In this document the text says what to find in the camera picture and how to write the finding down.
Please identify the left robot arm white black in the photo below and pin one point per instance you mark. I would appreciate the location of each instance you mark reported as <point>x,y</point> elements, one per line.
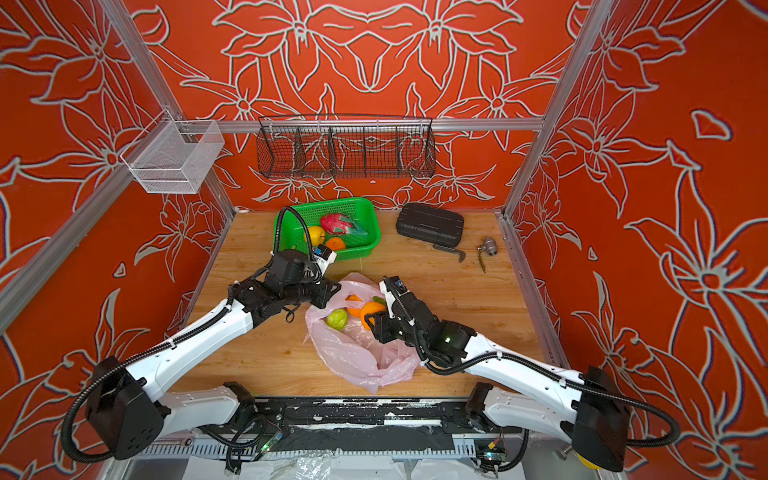
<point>128,404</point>

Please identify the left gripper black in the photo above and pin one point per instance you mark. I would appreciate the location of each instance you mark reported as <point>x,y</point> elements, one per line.
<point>326,291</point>

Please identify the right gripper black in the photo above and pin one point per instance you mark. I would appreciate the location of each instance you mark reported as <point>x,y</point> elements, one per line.
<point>380,329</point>

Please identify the yellow tape roll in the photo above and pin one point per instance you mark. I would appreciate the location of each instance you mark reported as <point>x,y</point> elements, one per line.
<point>587,463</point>

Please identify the orange fruit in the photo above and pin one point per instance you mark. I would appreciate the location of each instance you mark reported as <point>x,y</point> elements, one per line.
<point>369,311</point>
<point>354,304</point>
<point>336,244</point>

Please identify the black wire wall basket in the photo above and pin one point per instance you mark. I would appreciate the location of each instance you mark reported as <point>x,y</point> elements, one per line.
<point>346,147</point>

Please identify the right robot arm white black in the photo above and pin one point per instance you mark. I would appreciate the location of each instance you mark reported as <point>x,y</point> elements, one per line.
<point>585,409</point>

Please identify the green pear fruit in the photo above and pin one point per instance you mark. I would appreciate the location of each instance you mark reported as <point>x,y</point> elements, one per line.
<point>337,319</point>

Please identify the small metal fitting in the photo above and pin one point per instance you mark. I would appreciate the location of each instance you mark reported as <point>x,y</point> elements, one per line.
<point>488,247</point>

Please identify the yellow lemon fruit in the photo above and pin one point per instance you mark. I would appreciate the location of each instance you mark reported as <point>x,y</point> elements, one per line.
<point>317,235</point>

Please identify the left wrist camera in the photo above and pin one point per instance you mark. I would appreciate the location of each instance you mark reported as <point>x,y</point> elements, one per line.
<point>323,258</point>

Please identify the black plastic case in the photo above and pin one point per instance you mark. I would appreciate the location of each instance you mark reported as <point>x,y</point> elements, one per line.
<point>430,224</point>

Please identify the white wire mesh basket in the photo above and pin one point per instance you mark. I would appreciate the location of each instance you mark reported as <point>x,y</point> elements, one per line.
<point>169,156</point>

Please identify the red green dragon fruit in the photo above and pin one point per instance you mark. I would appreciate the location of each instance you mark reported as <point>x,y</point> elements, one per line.
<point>339,224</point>

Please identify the pink plastic bag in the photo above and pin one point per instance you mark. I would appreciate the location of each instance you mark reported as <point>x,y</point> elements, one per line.
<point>354,354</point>

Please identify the green plastic basket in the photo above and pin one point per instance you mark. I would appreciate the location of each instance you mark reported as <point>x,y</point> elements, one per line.
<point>357,245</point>

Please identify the dark hex key tool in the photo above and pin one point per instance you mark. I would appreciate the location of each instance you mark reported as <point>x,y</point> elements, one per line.
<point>452,250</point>

